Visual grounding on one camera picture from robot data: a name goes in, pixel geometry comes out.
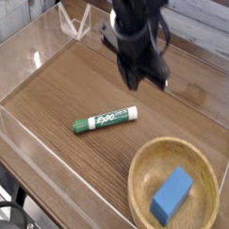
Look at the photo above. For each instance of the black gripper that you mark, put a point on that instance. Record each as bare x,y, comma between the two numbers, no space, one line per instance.
139,44

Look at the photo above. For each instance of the blue rectangular block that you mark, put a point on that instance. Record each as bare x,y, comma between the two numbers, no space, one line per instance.
171,195

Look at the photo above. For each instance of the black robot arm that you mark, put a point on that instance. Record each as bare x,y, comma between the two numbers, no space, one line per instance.
139,8

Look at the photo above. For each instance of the brown wooden bowl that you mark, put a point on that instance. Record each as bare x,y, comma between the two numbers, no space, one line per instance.
152,165

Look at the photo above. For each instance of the green Expo marker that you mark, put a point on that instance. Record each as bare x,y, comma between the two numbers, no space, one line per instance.
114,117

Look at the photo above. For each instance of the clear acrylic enclosure wall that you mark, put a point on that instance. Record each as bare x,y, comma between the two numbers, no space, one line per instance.
56,71

